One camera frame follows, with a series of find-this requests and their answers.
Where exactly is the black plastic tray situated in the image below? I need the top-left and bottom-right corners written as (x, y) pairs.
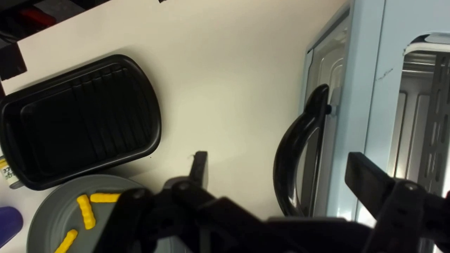
top-left (0, 54), bottom-right (162, 189)

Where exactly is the yellow toy fry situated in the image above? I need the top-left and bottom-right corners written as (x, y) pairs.
top-left (90, 192), bottom-right (121, 203)
top-left (55, 229), bottom-right (79, 253)
top-left (76, 195), bottom-right (95, 230)

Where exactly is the small yellow labelled can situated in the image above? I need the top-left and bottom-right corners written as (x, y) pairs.
top-left (0, 157), bottom-right (22, 189)

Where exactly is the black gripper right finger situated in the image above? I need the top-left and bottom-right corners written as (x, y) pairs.
top-left (344, 151), bottom-right (450, 253)

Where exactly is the blue plastic cup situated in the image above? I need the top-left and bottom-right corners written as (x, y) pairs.
top-left (0, 206), bottom-right (22, 247)

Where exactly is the black oven door handle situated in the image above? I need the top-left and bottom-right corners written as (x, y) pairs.
top-left (273, 84), bottom-right (332, 216)

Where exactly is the light blue toaster oven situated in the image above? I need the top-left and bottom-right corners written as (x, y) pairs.
top-left (285, 0), bottom-right (450, 253)

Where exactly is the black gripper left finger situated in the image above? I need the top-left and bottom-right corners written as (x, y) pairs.
top-left (94, 150), bottom-right (263, 253)

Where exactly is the grey round plate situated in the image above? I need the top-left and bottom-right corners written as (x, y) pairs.
top-left (25, 172), bottom-right (188, 253)

